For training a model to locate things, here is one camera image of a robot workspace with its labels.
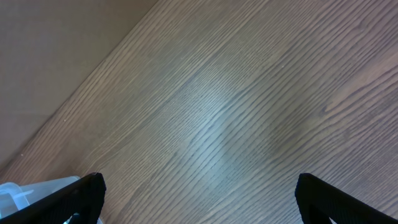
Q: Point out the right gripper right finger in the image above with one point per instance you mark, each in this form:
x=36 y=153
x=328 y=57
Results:
x=321 y=203

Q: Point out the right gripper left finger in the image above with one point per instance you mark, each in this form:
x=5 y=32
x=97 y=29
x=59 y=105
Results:
x=79 y=202

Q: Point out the clear plastic storage container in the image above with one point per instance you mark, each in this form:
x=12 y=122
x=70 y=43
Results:
x=16 y=197

